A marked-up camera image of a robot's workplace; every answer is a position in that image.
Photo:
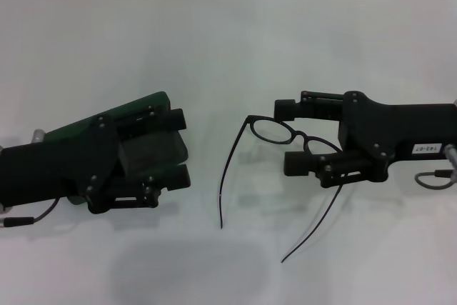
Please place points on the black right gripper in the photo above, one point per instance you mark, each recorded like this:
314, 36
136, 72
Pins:
400, 130

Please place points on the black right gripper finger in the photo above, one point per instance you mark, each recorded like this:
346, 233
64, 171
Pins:
285, 108

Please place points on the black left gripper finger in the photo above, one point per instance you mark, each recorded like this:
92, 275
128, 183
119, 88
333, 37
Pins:
176, 176
176, 119

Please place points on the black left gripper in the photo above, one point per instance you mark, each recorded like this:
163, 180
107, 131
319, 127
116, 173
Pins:
53, 169

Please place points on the black thin-frame glasses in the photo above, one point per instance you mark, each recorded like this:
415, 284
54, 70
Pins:
248, 118

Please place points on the green glasses case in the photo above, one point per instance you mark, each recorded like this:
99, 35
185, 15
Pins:
71, 126

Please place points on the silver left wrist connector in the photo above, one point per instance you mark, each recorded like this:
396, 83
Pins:
38, 136

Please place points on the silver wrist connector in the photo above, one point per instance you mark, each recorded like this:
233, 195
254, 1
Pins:
38, 136
451, 155

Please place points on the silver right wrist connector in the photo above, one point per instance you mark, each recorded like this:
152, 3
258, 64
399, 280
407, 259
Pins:
451, 155

